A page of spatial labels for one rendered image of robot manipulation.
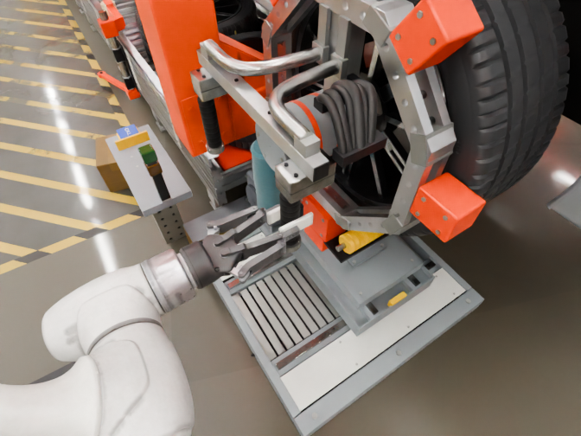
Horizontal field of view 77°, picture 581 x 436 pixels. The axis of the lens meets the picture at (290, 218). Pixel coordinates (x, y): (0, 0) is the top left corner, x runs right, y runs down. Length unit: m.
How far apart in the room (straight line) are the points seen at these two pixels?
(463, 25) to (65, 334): 0.68
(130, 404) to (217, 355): 0.98
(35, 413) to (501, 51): 0.77
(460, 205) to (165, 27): 0.80
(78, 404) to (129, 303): 0.15
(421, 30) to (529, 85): 0.23
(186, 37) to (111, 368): 0.83
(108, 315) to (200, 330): 0.95
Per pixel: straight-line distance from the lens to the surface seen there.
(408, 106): 0.64
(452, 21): 0.59
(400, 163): 0.87
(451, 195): 0.69
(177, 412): 0.49
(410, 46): 0.61
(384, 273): 1.34
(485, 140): 0.68
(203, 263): 0.60
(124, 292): 0.58
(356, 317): 1.34
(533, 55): 0.75
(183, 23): 1.08
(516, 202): 2.11
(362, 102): 0.59
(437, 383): 1.49
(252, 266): 0.60
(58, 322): 0.61
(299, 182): 0.57
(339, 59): 0.72
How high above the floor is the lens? 1.35
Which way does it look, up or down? 51 degrees down
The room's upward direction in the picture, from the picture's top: straight up
